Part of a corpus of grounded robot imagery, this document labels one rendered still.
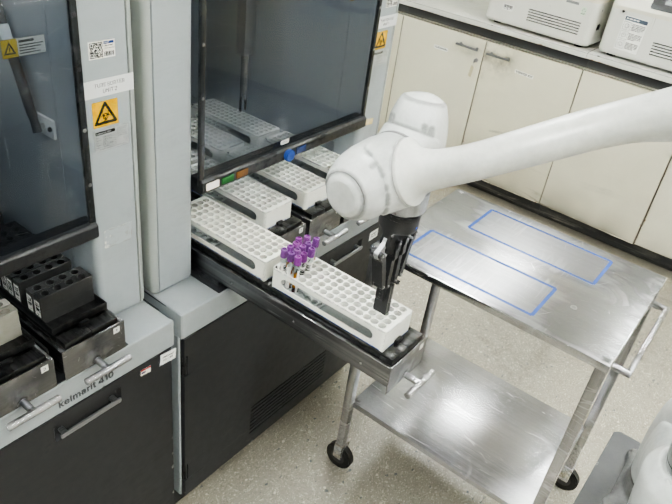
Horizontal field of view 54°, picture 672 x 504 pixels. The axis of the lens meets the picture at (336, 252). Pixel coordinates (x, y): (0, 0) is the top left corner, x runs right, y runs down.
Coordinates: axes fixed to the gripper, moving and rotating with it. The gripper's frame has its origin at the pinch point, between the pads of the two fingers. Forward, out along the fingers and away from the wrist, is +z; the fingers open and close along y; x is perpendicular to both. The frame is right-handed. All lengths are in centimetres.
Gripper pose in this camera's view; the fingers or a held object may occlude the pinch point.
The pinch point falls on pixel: (383, 296)
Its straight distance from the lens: 131.4
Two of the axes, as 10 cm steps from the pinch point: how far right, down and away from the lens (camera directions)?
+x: 7.8, 4.2, -4.6
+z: -1.2, 8.3, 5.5
